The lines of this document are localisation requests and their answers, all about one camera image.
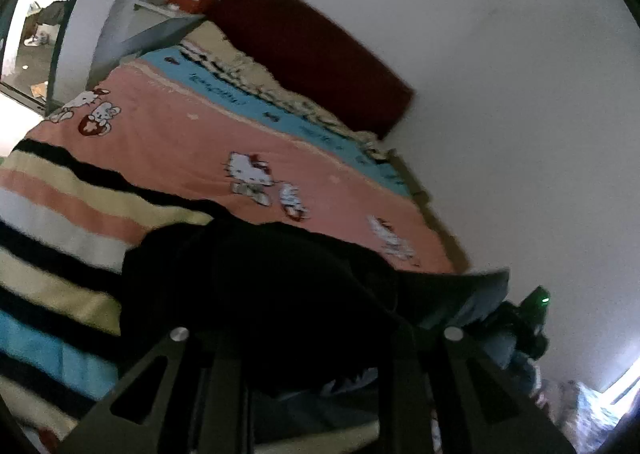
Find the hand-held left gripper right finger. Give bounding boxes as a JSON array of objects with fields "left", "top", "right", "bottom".
[{"left": 390, "top": 324, "right": 576, "bottom": 454}]

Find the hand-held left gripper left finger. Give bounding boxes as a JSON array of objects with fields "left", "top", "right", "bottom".
[{"left": 55, "top": 326, "right": 251, "bottom": 454}]

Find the black hooded jacket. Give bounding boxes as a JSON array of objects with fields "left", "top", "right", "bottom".
[{"left": 120, "top": 204, "right": 511, "bottom": 395}]

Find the blue and white cloth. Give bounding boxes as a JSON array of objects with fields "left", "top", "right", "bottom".
[{"left": 510, "top": 354, "right": 631, "bottom": 454}]

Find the pink striped cartoon blanket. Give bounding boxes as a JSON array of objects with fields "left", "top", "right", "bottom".
[{"left": 0, "top": 24, "right": 471, "bottom": 454}]

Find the dark red headboard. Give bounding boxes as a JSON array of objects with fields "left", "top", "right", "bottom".
[{"left": 207, "top": 0, "right": 417, "bottom": 141}]

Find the grey wall shelf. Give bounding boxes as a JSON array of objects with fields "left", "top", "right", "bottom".
[{"left": 97, "top": 0, "right": 208, "bottom": 67}]

